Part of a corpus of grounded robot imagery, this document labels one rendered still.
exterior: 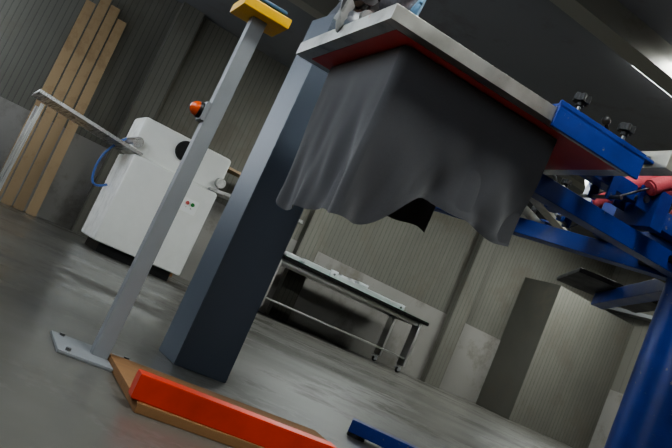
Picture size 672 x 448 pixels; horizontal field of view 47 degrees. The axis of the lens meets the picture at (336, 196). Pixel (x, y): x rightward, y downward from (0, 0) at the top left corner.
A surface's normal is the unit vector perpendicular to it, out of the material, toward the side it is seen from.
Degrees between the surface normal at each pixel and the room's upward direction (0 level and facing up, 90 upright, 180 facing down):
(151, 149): 90
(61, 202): 90
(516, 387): 90
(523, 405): 90
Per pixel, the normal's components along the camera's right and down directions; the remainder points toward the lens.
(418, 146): 0.40, 0.07
